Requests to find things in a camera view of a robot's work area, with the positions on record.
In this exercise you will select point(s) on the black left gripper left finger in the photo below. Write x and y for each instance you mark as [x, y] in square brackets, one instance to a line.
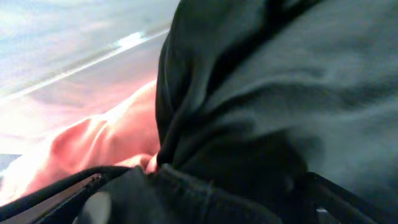
[61, 201]

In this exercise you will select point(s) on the black garment pile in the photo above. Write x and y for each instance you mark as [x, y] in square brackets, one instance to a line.
[254, 95]

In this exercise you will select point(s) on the clear plastic storage bin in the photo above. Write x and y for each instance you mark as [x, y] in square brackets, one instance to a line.
[64, 60]

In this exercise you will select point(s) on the pink cloth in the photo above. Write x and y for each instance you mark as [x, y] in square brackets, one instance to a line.
[124, 136]

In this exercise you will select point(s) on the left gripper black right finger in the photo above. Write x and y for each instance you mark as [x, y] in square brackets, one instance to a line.
[343, 205]

